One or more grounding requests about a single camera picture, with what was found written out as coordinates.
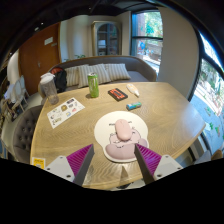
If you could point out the brown wooden door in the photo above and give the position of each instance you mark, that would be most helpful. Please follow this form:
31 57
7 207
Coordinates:
33 60

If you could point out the black and red box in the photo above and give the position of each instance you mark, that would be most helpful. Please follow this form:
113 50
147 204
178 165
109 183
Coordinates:
117 94

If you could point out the small teal box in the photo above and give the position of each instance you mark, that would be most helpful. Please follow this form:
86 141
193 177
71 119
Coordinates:
133 106

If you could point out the glass-door cabinet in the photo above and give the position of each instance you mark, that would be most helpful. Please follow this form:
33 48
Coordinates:
106 38

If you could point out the pink computer mouse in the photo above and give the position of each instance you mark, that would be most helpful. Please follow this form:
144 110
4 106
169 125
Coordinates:
123 129

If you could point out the yellow and white card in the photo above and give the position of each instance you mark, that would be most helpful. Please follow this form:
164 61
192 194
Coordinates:
38 162

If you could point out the white sticker sheet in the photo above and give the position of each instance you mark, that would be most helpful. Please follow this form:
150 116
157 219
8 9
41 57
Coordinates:
65 113

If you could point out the black and red backpack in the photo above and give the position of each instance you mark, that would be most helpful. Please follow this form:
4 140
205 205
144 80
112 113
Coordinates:
60 80

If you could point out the group of white chairs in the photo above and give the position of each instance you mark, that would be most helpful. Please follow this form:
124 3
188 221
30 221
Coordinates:
16 93

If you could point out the grey tufted armchair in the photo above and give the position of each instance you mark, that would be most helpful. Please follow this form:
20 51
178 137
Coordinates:
26 133

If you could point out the grey curved sofa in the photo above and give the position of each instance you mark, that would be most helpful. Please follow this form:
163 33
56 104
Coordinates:
141 71

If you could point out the white mouse pad, pink rest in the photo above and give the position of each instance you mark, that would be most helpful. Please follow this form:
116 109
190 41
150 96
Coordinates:
105 130

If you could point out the white tube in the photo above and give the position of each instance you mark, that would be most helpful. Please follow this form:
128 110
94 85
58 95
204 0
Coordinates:
132 89

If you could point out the green drink can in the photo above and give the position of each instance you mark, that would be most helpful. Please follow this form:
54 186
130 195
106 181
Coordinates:
93 86

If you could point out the black-framed window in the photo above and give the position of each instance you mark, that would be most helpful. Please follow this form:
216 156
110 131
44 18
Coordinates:
146 40
210 96

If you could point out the white door sign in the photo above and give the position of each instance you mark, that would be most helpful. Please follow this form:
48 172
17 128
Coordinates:
48 40

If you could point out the striped cushion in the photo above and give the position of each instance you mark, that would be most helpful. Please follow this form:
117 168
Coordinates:
72 76
118 71
100 73

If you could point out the clear shaker bottle, white lid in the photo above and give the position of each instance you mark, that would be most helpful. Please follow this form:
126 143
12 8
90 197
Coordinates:
50 90

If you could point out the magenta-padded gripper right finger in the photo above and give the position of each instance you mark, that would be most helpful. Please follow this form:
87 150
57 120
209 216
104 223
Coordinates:
165 165

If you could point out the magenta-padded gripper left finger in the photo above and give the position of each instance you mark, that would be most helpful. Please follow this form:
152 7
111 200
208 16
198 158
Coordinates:
61 166

